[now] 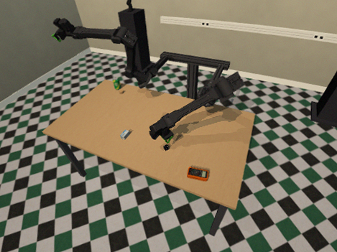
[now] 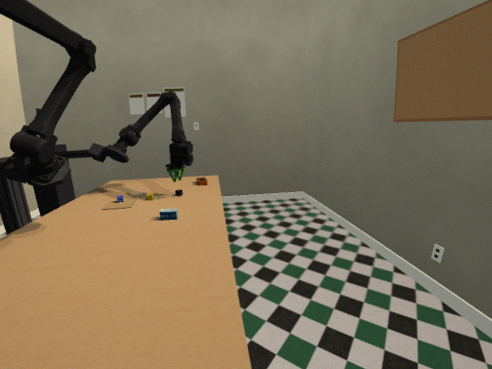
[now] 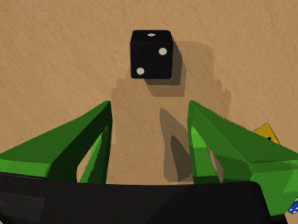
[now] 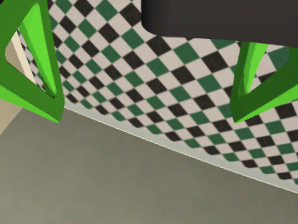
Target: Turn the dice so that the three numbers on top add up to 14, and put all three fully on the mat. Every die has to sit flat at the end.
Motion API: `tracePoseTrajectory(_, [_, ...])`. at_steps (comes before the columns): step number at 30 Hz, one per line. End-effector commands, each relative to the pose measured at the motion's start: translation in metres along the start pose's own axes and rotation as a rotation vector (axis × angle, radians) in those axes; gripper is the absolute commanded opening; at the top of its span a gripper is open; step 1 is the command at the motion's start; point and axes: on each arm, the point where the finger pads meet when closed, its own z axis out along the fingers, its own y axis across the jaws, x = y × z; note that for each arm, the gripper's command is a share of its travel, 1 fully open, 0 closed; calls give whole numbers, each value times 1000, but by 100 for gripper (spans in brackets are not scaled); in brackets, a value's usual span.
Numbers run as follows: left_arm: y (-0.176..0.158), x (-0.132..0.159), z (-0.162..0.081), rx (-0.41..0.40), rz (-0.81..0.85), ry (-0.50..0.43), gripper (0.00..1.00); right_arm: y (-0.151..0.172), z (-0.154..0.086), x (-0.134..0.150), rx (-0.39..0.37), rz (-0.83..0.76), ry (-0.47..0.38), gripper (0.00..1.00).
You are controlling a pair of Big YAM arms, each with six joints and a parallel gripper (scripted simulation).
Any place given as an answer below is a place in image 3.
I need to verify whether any black die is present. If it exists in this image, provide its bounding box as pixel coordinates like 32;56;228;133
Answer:
130;30;173;79

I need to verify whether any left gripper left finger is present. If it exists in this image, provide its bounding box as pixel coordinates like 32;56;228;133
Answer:
0;101;113;184

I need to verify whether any yellow die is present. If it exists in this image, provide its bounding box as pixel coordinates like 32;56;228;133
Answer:
253;123;280;144

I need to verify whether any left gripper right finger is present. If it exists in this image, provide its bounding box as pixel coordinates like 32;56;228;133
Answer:
187;101;298;216

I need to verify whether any blue die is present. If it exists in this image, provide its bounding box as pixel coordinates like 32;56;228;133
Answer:
287;197;298;214

